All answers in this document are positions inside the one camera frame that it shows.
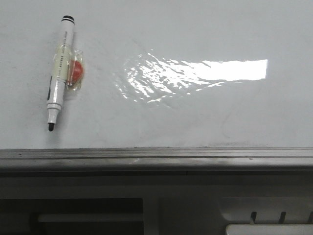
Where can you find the red magnet taped to marker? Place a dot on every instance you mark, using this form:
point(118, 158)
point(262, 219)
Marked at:
point(76, 70)

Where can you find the white black whiteboard marker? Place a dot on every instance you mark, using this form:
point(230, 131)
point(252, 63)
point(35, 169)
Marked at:
point(61, 65)

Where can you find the white whiteboard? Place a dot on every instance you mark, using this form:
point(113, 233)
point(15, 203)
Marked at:
point(161, 73)

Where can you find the grey aluminium whiteboard frame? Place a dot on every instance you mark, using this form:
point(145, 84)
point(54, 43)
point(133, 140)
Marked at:
point(66, 160)

